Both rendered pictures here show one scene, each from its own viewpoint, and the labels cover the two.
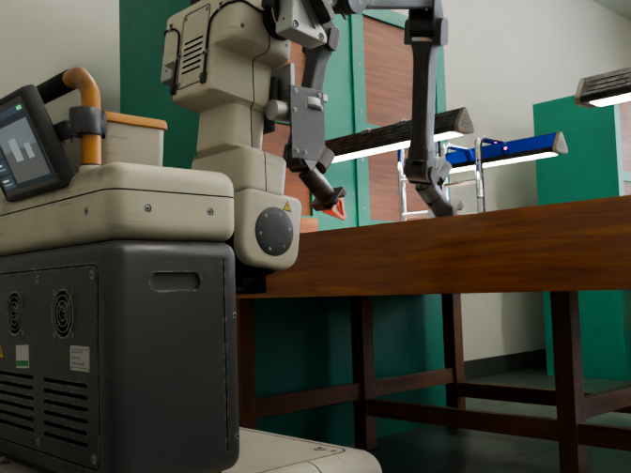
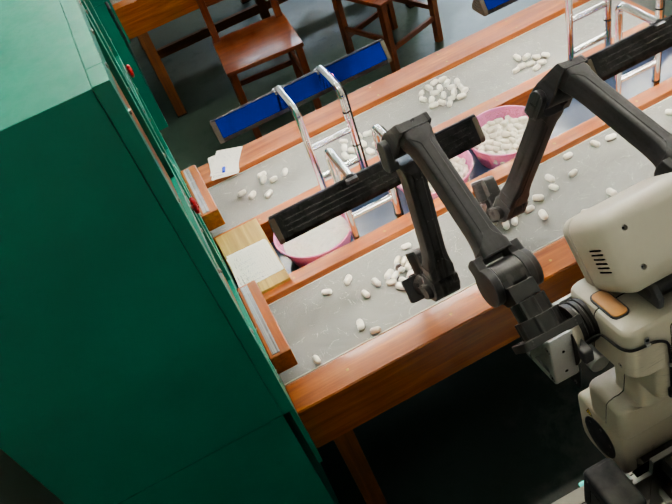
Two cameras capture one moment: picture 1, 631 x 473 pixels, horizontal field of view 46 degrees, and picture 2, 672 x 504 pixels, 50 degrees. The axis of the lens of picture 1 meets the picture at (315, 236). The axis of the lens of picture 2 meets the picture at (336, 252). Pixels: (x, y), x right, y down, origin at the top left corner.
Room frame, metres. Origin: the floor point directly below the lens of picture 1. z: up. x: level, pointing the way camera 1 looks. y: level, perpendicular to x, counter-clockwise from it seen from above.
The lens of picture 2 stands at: (1.62, 1.10, 2.28)
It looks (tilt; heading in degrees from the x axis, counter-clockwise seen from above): 43 degrees down; 304
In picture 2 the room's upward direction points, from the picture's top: 21 degrees counter-clockwise
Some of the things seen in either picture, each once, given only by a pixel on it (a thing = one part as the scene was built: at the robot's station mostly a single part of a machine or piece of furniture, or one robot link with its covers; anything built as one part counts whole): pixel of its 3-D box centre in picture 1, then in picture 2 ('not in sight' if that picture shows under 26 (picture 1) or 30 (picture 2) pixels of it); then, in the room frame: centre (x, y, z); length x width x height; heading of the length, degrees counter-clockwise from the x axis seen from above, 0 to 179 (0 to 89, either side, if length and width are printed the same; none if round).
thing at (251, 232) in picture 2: not in sight; (251, 258); (2.79, -0.17, 0.77); 0.33 x 0.15 x 0.01; 134
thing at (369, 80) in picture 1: (298, 120); (55, 172); (3.06, 0.06, 1.32); 1.36 x 0.55 x 0.95; 134
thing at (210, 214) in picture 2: not in sight; (201, 196); (3.06, -0.38, 0.83); 0.30 x 0.06 x 0.07; 134
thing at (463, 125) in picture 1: (384, 137); (376, 175); (2.31, -0.23, 1.08); 0.62 x 0.08 x 0.07; 44
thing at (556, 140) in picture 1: (484, 155); (300, 88); (2.70, -0.64, 1.08); 0.62 x 0.08 x 0.07; 44
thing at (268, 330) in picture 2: (282, 226); (265, 324); (2.59, 0.12, 0.83); 0.30 x 0.06 x 0.07; 134
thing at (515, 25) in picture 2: not in sight; (403, 98); (2.57, -1.13, 0.67); 1.81 x 0.12 x 0.19; 44
